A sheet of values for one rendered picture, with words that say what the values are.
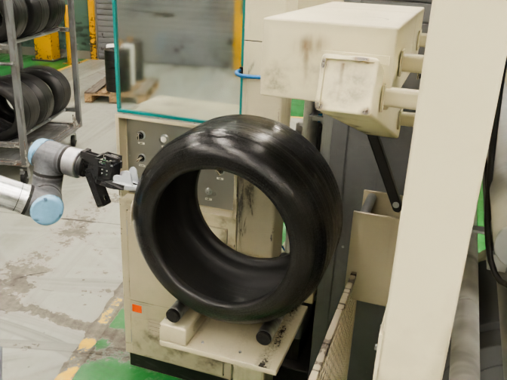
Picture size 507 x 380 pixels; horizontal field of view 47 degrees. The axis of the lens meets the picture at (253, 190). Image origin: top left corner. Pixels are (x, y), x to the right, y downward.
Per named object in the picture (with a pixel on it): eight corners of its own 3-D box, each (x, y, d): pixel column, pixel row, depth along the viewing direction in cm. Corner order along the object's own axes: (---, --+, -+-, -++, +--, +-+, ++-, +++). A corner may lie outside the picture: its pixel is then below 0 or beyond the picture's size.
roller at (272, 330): (287, 280, 194) (293, 271, 192) (299, 288, 193) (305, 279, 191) (252, 339, 163) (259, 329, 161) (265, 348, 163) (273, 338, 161)
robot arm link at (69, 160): (59, 179, 176) (78, 169, 185) (73, 182, 175) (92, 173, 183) (60, 151, 172) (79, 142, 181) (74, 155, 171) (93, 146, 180)
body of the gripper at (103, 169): (111, 163, 169) (75, 152, 172) (109, 190, 172) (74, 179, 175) (124, 155, 175) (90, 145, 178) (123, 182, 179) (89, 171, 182)
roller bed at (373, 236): (354, 268, 201) (364, 188, 190) (397, 277, 196) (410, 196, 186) (343, 297, 183) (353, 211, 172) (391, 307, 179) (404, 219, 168)
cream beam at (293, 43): (325, 55, 165) (330, 1, 160) (416, 63, 158) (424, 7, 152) (255, 96, 112) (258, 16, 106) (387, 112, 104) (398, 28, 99)
